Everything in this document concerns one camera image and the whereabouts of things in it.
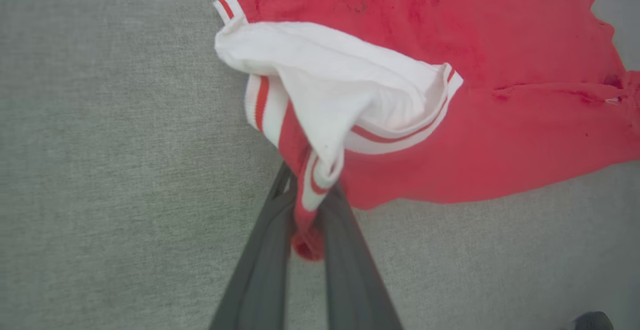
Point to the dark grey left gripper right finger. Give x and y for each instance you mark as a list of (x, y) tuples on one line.
[(350, 280)]

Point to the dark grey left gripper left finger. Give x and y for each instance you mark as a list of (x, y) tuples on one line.
[(260, 275)]

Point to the red and white garment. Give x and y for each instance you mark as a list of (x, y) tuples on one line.
[(500, 95)]

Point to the grey fabric sofa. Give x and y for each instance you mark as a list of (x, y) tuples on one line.
[(110, 170)]

